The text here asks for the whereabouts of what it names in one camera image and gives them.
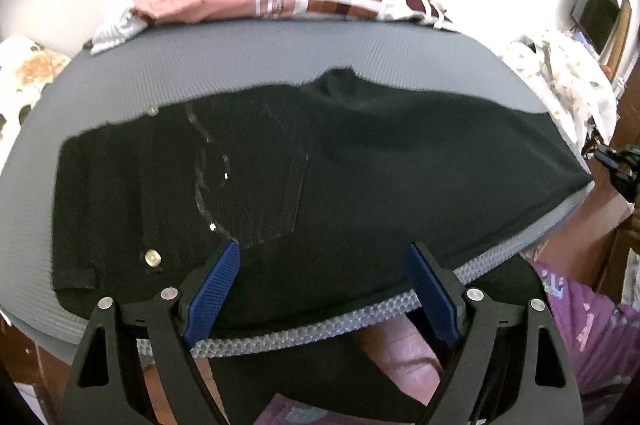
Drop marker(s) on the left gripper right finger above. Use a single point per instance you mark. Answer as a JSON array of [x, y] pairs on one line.
[[507, 363]]

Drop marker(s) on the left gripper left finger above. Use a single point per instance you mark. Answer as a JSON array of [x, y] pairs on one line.
[[106, 384]]

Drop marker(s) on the black denim pants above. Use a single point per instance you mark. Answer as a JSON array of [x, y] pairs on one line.
[[323, 186]]

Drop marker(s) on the purple printed shirt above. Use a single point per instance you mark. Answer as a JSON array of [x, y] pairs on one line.
[[600, 337]]

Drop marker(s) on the white patterned cloth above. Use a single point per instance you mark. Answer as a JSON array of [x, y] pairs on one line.
[[570, 83]]

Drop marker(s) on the wooden shelf cabinet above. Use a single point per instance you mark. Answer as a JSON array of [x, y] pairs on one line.
[[609, 30]]

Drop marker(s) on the black trousers on legs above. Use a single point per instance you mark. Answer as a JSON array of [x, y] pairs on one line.
[[386, 372]]

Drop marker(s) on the grey mesh mattress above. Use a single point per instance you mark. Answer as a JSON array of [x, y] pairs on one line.
[[175, 64]]

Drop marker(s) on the floral white orange pillow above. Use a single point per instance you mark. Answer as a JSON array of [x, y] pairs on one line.
[[27, 68]]

